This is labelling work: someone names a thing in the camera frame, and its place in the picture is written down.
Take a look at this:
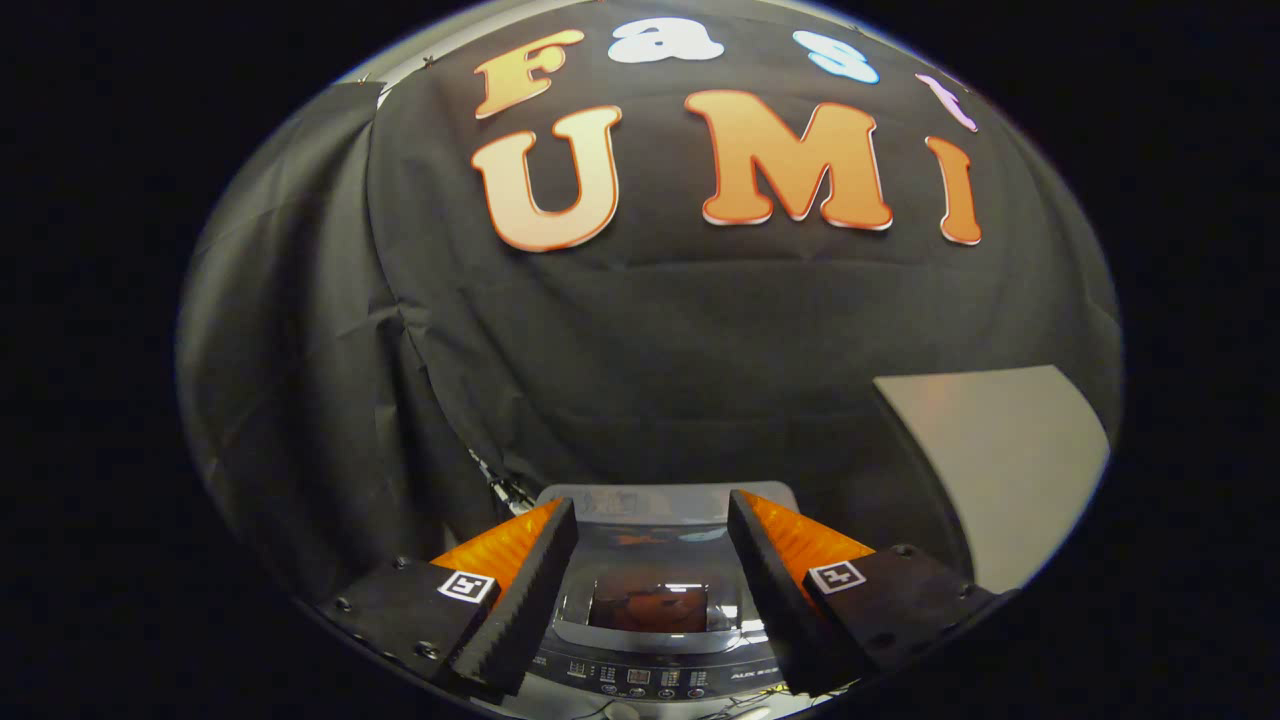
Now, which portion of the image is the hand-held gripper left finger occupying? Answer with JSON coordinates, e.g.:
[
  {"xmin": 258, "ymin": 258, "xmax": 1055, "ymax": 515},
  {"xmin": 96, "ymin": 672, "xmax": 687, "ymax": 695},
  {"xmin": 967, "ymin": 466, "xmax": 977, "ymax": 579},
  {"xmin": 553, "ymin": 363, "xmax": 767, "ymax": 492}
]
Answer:
[{"xmin": 318, "ymin": 497, "xmax": 581, "ymax": 698}]

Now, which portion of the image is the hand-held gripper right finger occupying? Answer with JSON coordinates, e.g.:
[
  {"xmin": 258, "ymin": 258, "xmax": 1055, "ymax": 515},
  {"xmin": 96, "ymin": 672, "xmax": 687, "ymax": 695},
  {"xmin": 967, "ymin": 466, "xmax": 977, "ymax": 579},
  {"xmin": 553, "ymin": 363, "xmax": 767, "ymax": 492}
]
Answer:
[{"xmin": 727, "ymin": 489, "xmax": 1001, "ymax": 696}]

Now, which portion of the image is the dark transparent washing machine lid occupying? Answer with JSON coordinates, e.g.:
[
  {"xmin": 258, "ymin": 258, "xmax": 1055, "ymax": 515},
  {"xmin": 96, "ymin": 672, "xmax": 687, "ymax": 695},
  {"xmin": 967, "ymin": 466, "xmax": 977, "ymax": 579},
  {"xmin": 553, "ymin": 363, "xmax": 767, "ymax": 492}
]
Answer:
[{"xmin": 535, "ymin": 483, "xmax": 801, "ymax": 651}]

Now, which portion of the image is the grey washing machine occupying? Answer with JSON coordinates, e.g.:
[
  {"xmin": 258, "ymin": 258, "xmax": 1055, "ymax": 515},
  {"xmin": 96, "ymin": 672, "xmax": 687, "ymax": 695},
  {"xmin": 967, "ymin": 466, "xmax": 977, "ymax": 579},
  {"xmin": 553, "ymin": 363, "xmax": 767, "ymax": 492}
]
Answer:
[{"xmin": 495, "ymin": 483, "xmax": 831, "ymax": 719}]

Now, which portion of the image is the black backdrop cloth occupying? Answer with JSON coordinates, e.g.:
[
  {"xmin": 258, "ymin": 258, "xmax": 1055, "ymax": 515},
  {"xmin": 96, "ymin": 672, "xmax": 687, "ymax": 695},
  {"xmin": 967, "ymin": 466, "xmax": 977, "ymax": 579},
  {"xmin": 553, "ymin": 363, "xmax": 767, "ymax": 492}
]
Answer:
[{"xmin": 178, "ymin": 0, "xmax": 1123, "ymax": 601}]

